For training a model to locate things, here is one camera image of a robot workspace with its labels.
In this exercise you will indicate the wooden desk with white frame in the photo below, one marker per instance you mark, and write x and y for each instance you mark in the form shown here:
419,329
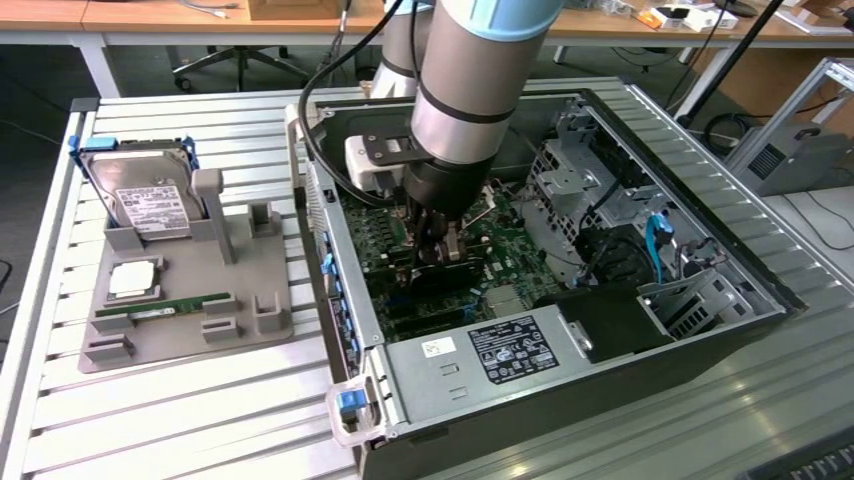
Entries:
133,22

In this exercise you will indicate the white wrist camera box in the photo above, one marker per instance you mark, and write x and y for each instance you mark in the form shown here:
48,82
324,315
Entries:
363,170

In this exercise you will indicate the black office chair base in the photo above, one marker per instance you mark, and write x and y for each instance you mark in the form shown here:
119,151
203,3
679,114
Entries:
242,60

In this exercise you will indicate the aluminium profile frame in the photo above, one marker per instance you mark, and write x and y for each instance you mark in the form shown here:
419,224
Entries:
797,100

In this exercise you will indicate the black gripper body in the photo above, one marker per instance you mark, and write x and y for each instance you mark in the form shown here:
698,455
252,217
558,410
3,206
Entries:
447,190

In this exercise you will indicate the silver disk bay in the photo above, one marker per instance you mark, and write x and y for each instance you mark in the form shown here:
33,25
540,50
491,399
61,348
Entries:
701,310

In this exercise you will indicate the black and white device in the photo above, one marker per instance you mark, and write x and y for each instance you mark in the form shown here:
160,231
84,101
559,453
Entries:
670,17

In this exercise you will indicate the metal socket cover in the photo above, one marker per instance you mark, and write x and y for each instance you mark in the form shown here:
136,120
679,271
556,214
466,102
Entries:
487,207

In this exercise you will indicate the silver CPU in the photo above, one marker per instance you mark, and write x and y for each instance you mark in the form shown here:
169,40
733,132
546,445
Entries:
133,280

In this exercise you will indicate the black plastic duct cover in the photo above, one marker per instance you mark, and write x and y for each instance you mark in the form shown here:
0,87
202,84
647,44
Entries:
614,320

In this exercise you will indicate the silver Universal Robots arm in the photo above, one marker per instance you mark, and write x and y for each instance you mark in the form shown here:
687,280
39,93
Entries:
467,100

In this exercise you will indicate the green RAM stick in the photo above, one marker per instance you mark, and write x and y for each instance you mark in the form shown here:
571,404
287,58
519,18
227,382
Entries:
167,306

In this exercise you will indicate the wooden desk with clutter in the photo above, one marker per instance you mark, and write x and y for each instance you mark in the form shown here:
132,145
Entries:
667,37

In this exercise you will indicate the NVIDIA graphics card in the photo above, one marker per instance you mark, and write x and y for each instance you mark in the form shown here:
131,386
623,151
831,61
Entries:
440,277

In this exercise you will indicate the hard disk in blue carrier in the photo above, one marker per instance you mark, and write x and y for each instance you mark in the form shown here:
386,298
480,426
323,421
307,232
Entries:
149,200

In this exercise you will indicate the silver drive cage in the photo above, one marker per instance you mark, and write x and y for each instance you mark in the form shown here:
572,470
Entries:
580,182

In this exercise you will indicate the black tripod pole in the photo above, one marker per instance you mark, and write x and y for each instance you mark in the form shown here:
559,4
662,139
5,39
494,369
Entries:
734,55

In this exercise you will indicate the black open PC case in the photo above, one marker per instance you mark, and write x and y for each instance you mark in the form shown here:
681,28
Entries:
667,380

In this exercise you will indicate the green motherboard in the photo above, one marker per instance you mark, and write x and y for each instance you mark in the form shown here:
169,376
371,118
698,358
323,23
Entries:
514,255

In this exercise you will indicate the orange and white object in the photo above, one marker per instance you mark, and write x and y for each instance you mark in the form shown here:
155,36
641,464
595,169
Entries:
649,19

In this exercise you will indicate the grey power supply unit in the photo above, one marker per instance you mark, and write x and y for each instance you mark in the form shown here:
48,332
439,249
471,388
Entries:
427,380

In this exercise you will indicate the blue case latch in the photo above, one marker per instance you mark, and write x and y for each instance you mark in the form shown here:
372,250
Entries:
351,404

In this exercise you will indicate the grey computer tower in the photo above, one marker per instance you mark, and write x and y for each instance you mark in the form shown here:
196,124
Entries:
801,165

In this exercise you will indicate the CPU socket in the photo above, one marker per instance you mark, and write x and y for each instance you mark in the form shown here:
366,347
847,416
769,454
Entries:
406,230

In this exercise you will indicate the silver chipset heatsink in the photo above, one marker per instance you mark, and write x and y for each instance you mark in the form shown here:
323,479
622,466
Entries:
510,302

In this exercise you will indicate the grey parts rack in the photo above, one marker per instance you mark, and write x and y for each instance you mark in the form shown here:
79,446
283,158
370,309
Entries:
187,280

